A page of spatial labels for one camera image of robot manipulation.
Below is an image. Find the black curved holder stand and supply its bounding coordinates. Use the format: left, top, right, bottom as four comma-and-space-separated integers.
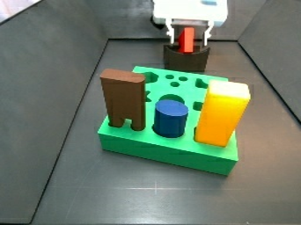
163, 45, 209, 72

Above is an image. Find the yellow rectangular block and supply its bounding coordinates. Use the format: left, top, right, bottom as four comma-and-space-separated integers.
195, 80, 250, 147

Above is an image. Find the brown arch block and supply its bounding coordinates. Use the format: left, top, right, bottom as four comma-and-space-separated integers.
100, 69, 145, 131

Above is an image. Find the blue cylinder block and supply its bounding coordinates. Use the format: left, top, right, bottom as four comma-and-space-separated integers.
152, 99, 188, 138

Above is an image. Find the green shape-sorter board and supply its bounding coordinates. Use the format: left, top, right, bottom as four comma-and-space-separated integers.
97, 66, 237, 175

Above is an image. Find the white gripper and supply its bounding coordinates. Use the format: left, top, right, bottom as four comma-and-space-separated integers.
152, 0, 228, 47

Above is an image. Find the red double-square block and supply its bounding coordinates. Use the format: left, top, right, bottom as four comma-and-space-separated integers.
179, 27, 193, 54

